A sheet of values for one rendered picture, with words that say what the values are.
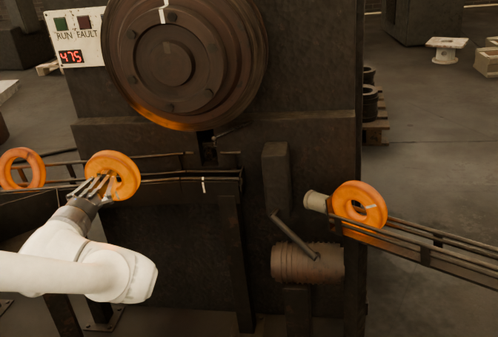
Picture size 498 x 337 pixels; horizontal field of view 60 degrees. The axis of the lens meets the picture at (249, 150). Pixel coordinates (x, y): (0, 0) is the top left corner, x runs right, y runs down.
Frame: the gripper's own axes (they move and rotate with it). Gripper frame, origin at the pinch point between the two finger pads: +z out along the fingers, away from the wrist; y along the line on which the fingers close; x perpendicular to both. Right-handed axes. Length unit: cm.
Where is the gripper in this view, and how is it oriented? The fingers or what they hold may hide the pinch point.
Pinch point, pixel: (110, 171)
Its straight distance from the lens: 126.7
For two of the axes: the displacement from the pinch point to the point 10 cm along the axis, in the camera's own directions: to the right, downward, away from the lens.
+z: 1.5, -5.1, 8.4
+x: -1.1, -8.6, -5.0
